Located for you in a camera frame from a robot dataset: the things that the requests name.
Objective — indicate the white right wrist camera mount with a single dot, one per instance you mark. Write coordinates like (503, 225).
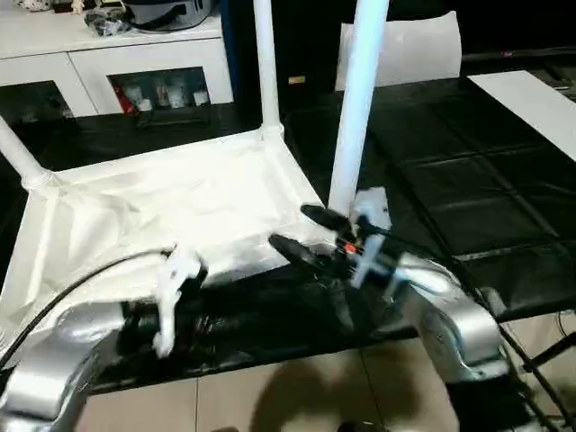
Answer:
(373, 202)

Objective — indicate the white flat board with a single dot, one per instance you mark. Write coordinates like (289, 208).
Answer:
(526, 103)

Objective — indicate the black stand leg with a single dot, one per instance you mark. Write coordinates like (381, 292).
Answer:
(551, 355)

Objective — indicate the black cabinet with gold label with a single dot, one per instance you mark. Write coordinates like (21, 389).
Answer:
(252, 54)

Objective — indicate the white sideboard cabinet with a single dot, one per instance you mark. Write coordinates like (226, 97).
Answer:
(45, 49)

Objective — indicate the white plastic table top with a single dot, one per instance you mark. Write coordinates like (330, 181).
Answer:
(157, 193)

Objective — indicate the polka dot figurine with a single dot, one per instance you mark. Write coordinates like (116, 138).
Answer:
(24, 3)

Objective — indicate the grey round bag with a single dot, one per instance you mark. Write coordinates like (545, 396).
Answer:
(166, 13)

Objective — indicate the small white cup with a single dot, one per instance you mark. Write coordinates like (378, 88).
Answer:
(145, 105)
(200, 99)

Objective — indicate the black rail with red mark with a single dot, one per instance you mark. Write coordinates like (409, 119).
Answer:
(517, 54)

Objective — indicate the black bundle in plastic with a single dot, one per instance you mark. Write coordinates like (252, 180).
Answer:
(105, 22)

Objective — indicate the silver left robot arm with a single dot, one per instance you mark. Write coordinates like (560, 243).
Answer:
(58, 355)

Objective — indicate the black table mat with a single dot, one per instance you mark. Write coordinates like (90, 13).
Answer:
(472, 180)

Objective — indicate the red packet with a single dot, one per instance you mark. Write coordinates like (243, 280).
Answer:
(125, 101)

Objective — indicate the small doll figurine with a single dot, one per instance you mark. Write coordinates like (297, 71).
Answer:
(77, 5)

